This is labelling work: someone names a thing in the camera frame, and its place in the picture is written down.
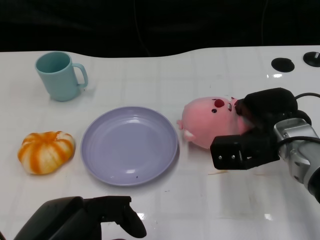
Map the black round table grommet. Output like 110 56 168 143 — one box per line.
271 57 295 73
302 51 320 67

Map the pink plush doll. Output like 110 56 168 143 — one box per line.
176 96 254 150

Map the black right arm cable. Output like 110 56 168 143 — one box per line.
276 135 320 148
294 92 320 100

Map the black backdrop curtain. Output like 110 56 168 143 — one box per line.
0 0 320 59

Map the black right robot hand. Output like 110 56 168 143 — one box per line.
209 87 312 171

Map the teal plastic mug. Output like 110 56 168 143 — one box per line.
34 51 89 102

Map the orange white pumpkin toy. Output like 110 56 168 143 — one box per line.
17 130 76 175

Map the lilac plastic plate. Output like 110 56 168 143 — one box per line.
80 106 179 187

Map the thin black hanging cable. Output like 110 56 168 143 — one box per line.
133 0 151 57
260 0 268 47

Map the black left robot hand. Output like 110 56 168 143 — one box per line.
12 195 147 240

